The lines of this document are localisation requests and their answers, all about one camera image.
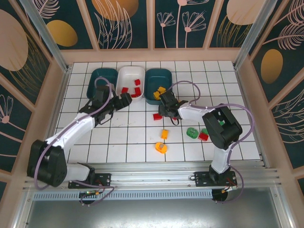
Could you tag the round yellow lego piece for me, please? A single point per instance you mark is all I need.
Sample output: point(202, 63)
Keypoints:
point(160, 147)

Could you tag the round green lego face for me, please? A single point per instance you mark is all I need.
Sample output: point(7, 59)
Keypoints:
point(192, 132)

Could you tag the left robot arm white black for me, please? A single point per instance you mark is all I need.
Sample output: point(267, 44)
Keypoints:
point(78, 126)

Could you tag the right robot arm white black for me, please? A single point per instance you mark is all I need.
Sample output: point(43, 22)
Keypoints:
point(190, 111)

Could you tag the white plastic container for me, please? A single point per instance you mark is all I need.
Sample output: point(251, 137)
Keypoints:
point(129, 76)

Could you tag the teal plastic container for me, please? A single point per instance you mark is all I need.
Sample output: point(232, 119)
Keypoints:
point(156, 78)
point(107, 72)

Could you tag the grey metal sheet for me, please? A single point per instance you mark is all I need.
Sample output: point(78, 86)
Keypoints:
point(152, 213)

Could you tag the aluminium rail frame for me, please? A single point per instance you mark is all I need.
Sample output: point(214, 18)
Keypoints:
point(152, 173)

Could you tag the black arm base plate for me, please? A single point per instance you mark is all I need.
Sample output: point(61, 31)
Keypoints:
point(104, 178)
point(202, 179)

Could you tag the aluminium corner post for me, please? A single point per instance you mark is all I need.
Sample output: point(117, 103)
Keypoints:
point(253, 35)
point(46, 35)

